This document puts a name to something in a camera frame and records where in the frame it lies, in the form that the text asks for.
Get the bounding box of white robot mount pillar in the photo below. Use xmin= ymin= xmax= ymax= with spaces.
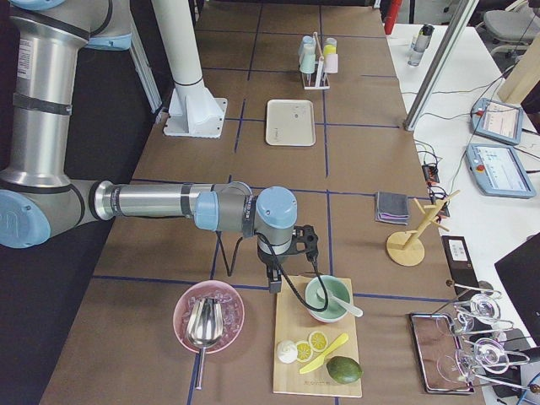
xmin=152 ymin=0 xmax=228 ymax=138

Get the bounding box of upper teach pendant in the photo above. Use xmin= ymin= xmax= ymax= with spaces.
xmin=471 ymin=98 xmax=524 ymax=146

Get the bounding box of beige rabbit tray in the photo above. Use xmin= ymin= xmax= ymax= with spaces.
xmin=265 ymin=100 xmax=316 ymax=147

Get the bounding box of green bowl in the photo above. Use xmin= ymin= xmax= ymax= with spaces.
xmin=305 ymin=275 xmax=351 ymax=314

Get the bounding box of lemon slice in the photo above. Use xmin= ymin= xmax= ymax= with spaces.
xmin=295 ymin=340 xmax=313 ymax=363
xmin=307 ymin=331 xmax=329 ymax=353

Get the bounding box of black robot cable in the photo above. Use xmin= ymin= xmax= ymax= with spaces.
xmin=214 ymin=230 xmax=334 ymax=314

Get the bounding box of lower lemon slice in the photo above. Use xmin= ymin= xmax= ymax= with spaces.
xmin=295 ymin=340 xmax=313 ymax=363

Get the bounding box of black glass tray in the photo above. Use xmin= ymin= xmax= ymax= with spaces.
xmin=409 ymin=312 xmax=474 ymax=395

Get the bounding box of yellow cup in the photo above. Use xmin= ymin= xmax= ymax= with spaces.
xmin=323 ymin=44 xmax=337 ymax=57

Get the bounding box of wooden mug tree stand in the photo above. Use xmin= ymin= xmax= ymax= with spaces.
xmin=386 ymin=190 xmax=460 ymax=267

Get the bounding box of upper lemon slice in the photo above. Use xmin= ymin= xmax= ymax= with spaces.
xmin=307 ymin=331 xmax=329 ymax=353

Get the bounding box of metal scoop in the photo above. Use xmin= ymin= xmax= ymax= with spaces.
xmin=186 ymin=298 xmax=223 ymax=390

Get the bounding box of teach pendant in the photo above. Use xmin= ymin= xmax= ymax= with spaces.
xmin=471 ymin=98 xmax=524 ymax=146
xmin=466 ymin=143 xmax=536 ymax=199

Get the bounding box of lower teach pendant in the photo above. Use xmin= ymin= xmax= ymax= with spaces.
xmin=466 ymin=143 xmax=536 ymax=199

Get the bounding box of grey folded cloth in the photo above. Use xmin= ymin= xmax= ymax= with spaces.
xmin=375 ymin=192 xmax=410 ymax=225

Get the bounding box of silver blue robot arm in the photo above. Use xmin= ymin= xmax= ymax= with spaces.
xmin=1 ymin=1 xmax=297 ymax=293

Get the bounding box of beige cup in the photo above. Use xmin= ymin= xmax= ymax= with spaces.
xmin=298 ymin=38 xmax=316 ymax=59

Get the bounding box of white wire cup rack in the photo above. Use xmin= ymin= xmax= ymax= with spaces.
xmin=300 ymin=31 xmax=330 ymax=90

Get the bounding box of clear water bottle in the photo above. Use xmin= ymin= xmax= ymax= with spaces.
xmin=408 ymin=24 xmax=435 ymax=67

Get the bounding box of wine glass rack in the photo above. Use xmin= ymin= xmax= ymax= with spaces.
xmin=436 ymin=279 xmax=539 ymax=395

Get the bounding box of white cream puff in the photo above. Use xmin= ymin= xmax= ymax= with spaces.
xmin=276 ymin=340 xmax=298 ymax=364

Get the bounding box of yellow plastic knife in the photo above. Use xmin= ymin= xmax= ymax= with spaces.
xmin=299 ymin=332 xmax=349 ymax=375

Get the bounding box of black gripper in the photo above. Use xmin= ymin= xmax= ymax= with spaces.
xmin=257 ymin=246 xmax=288 ymax=294

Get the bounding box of pink bowl with ice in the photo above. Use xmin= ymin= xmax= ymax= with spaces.
xmin=173 ymin=280 xmax=245 ymax=354

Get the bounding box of green cup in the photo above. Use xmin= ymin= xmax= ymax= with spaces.
xmin=299 ymin=46 xmax=316 ymax=74

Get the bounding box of grey spoon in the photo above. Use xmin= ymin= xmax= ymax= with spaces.
xmin=328 ymin=293 xmax=364 ymax=317

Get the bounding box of black power adapter box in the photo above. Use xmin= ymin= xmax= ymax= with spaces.
xmin=441 ymin=235 xmax=478 ymax=287

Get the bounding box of aluminium frame post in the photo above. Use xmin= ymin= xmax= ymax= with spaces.
xmin=403 ymin=0 xmax=478 ymax=132

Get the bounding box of red object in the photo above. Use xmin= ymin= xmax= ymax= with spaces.
xmin=383 ymin=0 xmax=402 ymax=35

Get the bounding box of wooden cutting board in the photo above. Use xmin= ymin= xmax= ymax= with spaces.
xmin=273 ymin=285 xmax=362 ymax=398

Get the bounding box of green avocado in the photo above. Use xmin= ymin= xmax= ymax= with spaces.
xmin=326 ymin=356 xmax=364 ymax=384

